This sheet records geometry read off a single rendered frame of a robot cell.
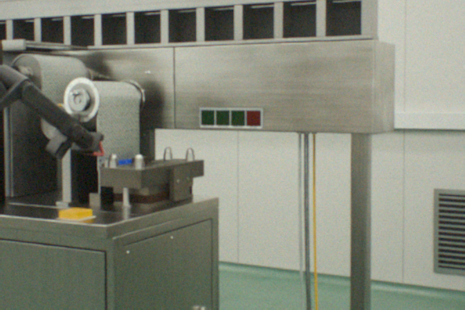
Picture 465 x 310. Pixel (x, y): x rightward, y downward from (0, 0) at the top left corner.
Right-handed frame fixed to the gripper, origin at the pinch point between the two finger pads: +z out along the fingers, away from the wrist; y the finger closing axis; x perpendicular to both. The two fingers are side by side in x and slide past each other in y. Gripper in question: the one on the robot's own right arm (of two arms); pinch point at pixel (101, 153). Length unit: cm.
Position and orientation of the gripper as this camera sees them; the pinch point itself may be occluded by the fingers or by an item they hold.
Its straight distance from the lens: 247.4
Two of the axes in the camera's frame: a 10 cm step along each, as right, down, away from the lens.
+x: 2.3, -8.9, 4.0
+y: 8.8, 0.2, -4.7
